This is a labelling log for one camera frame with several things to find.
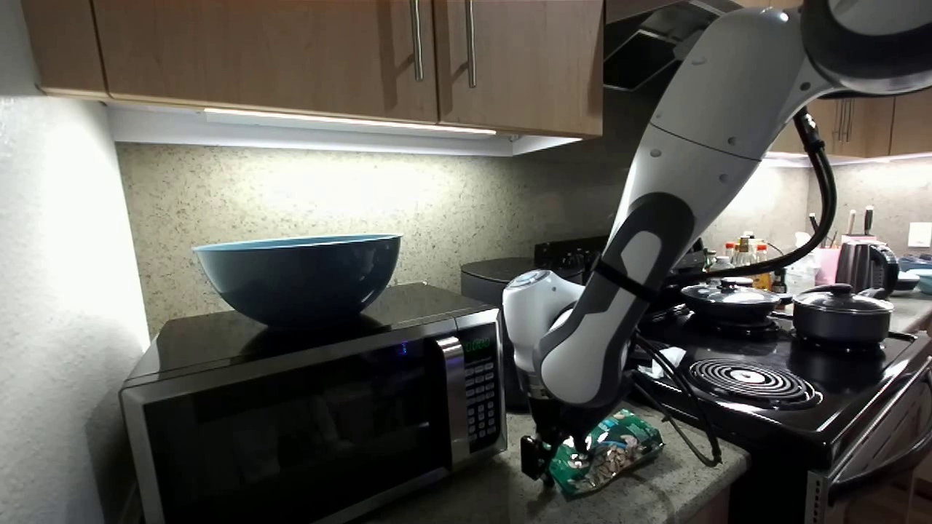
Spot dark range hood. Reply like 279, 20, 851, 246
603, 0, 736, 92

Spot green pistachio packet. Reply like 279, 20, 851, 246
547, 409, 663, 498

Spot dark electric kettle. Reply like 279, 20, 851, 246
835, 207, 899, 297

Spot under-cabinet light strip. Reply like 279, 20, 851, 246
108, 103, 573, 157

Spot dark blue bowl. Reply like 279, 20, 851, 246
194, 233, 402, 329

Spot wooden upper cabinets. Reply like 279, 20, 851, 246
19, 0, 603, 137

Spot black pot with lid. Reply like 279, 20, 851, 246
791, 287, 890, 348

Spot black steel microwave oven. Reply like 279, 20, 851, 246
118, 287, 503, 524

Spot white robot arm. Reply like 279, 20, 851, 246
503, 0, 932, 477

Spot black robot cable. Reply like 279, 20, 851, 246
621, 108, 838, 469

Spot black electric stove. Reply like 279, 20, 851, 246
609, 287, 932, 524

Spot black frying pan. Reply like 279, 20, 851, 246
681, 284, 790, 324

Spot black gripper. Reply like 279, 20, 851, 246
522, 394, 603, 482

